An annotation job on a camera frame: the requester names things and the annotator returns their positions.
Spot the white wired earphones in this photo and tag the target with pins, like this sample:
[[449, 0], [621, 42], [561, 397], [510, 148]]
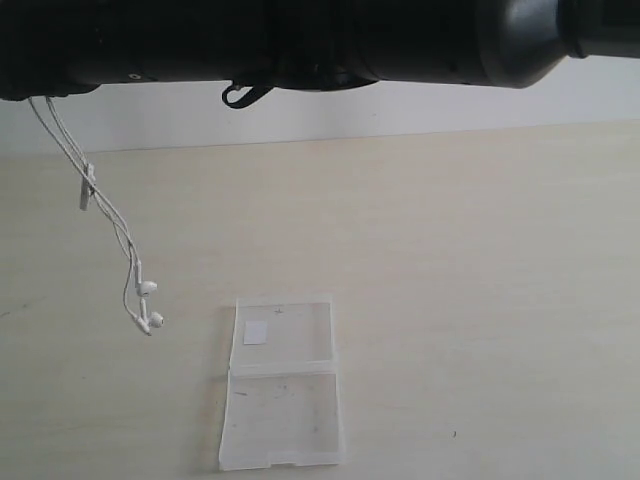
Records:
[[137, 289]]

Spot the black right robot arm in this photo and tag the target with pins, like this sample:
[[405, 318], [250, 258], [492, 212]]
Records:
[[62, 48]]

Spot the white sticker in case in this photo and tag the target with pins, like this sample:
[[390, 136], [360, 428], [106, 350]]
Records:
[[255, 332]]

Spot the clear plastic storage case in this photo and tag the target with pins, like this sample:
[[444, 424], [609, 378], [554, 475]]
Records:
[[283, 405]]

